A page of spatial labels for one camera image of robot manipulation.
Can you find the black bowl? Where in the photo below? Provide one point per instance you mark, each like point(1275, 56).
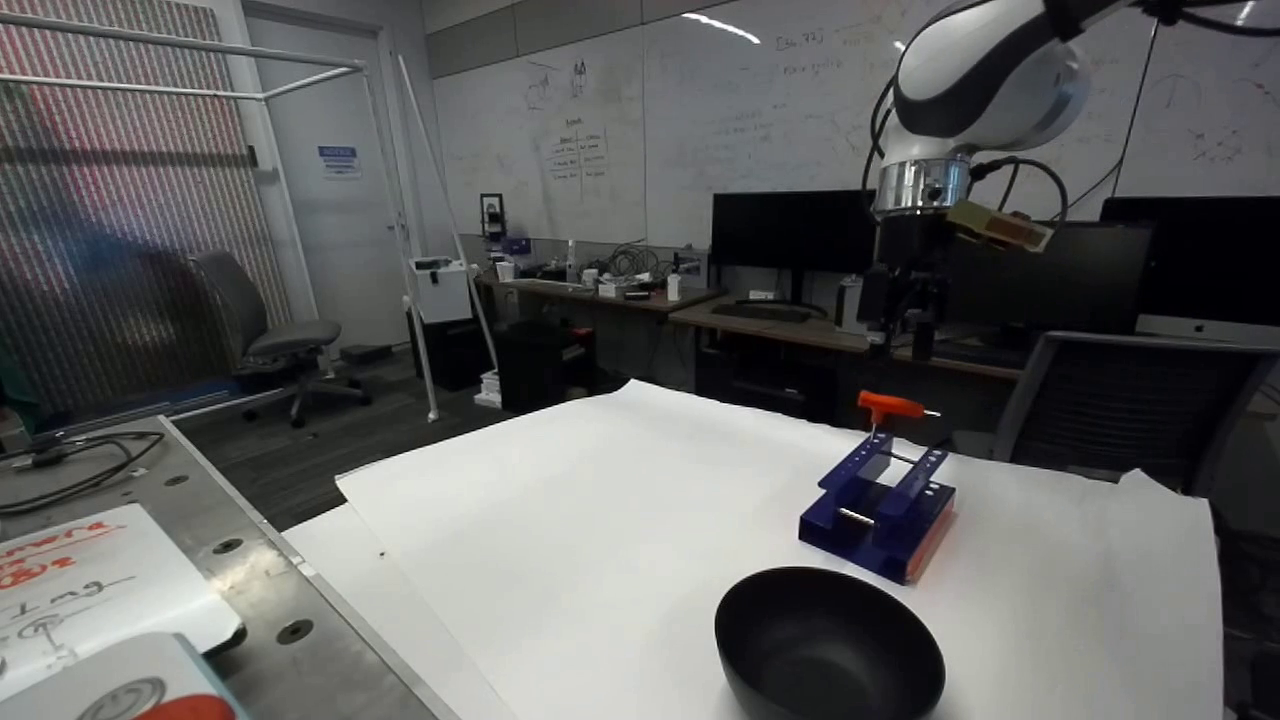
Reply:
point(830, 650)

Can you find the white board with red shape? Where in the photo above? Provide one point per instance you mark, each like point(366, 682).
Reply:
point(130, 680)

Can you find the row of monitors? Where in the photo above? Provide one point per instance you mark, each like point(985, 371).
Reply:
point(790, 230)

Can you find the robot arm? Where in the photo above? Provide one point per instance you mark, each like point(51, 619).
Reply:
point(985, 70)

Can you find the dark grey office chair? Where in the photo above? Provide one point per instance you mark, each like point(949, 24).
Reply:
point(275, 340)

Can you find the white box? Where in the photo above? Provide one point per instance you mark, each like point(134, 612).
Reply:
point(440, 292)

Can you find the whiteboard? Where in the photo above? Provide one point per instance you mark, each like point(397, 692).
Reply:
point(700, 110)

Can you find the wooden desk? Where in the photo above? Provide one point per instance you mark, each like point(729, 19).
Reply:
point(780, 330)

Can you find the blue tool holder block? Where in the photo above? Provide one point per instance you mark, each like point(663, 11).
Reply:
point(880, 520)

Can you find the white sheet with red writing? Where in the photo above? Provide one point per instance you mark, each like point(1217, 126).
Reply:
point(90, 590)

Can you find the large white paper sheet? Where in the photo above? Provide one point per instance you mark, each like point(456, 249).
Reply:
point(600, 520)

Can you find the black cabinet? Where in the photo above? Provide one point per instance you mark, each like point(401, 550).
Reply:
point(540, 365)

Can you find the patterned glass partition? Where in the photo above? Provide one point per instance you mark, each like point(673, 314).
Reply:
point(110, 220)

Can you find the grey door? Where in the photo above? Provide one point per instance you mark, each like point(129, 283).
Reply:
point(340, 250)

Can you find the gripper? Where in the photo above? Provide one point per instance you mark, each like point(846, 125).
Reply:
point(908, 242)

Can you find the white pipe frame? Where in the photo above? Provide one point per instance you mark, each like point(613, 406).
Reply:
point(420, 240)

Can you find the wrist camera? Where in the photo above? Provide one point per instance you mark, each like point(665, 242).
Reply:
point(1000, 227)

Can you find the blue and white door sign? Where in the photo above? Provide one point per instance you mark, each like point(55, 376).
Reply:
point(340, 162)

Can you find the grey mesh-back chair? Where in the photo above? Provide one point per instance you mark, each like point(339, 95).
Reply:
point(1120, 410)

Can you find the black keyboard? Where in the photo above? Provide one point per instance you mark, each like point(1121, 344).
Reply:
point(768, 312)

